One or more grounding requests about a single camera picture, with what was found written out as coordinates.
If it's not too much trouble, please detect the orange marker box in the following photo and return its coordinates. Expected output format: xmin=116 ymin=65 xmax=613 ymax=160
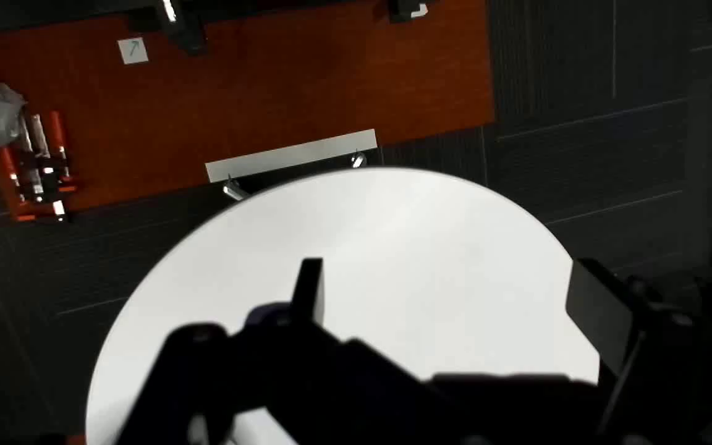
xmin=0 ymin=108 xmax=78 ymax=224

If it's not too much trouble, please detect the black object at desk edge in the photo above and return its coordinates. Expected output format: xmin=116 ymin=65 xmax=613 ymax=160
xmin=385 ymin=0 xmax=430 ymax=21

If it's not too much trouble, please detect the small white square card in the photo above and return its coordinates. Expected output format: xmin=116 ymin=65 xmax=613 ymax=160
xmin=116 ymin=37 xmax=148 ymax=65

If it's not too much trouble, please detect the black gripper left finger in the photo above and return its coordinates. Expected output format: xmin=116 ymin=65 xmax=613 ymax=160
xmin=290 ymin=257 xmax=324 ymax=322

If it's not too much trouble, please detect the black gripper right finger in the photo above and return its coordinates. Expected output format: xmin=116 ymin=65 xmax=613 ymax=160
xmin=567 ymin=257 xmax=655 ymax=379

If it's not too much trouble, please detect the grey metal bar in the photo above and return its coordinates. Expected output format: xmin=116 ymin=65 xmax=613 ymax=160
xmin=205 ymin=128 xmax=378 ymax=182

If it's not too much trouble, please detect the black clamp on desk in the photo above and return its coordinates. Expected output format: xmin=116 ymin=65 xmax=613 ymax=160
xmin=154 ymin=0 xmax=205 ymax=56

